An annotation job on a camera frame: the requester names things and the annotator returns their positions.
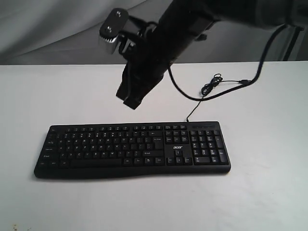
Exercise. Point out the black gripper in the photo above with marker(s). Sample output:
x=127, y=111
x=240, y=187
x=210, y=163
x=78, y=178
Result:
x=157, y=46

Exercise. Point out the black acer keyboard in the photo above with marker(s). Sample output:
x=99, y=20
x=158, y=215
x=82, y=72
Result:
x=106, y=151

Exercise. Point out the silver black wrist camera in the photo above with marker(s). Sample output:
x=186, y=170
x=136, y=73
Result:
x=110, y=31

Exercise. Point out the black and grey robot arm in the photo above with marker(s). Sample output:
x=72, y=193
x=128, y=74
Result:
x=192, y=14

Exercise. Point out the grey backdrop cloth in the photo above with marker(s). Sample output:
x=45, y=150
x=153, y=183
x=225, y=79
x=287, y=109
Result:
x=67, y=31

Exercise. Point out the black tripod stand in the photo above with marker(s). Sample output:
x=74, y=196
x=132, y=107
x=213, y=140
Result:
x=296, y=33

